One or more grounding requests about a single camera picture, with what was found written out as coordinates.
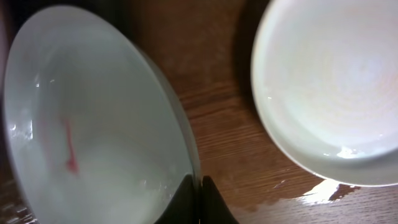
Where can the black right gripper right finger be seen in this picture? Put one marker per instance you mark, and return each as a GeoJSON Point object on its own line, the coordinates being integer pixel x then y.
{"type": "Point", "coordinates": [214, 210]}

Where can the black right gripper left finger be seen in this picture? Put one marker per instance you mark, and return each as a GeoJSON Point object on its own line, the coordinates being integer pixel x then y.
{"type": "Point", "coordinates": [183, 207]}

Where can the white plate with sauce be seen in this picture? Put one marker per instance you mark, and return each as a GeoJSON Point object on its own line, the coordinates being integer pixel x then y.
{"type": "Point", "coordinates": [324, 83]}

